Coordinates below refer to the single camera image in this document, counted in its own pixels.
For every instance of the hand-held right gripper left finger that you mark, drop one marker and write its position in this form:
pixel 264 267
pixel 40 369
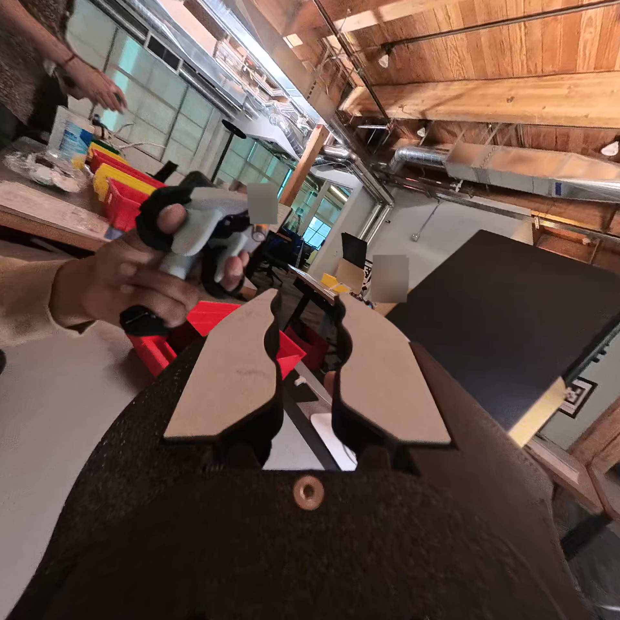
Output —
pixel 227 382

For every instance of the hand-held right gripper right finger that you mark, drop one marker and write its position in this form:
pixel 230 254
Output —
pixel 387 387

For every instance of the red plastic bin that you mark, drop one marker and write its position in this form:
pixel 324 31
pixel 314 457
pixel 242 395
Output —
pixel 213 317

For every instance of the person's right hand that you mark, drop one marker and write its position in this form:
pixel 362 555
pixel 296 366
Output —
pixel 330 381

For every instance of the person's left hand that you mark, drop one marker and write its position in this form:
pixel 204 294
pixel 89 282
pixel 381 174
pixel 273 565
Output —
pixel 121 281

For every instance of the red storage tub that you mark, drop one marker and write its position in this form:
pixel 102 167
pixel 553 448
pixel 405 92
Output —
pixel 315 348

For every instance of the black floor lamp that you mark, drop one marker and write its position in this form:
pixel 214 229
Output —
pixel 234 130

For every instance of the yellow plastic crate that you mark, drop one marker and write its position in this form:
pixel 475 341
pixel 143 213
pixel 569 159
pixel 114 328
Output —
pixel 111 177

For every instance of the yellow small bin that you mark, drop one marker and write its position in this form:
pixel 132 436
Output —
pixel 334 283

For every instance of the black board with wood edge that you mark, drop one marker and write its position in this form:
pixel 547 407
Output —
pixel 484 315

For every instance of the wooden desk with black legs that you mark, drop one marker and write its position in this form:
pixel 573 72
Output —
pixel 310 281

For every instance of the cardboard box with black flap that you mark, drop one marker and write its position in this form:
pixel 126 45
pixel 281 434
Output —
pixel 353 247

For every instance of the white wipes tub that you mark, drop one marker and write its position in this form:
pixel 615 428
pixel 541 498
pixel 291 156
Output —
pixel 68 140

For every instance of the clear plastic bag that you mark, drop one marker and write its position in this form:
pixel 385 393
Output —
pixel 43 169

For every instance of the small framed marker sign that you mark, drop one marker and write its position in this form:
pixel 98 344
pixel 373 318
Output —
pixel 576 397

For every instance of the wooden post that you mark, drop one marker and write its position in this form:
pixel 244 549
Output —
pixel 305 164

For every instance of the silver air duct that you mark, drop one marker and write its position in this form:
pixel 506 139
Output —
pixel 508 169

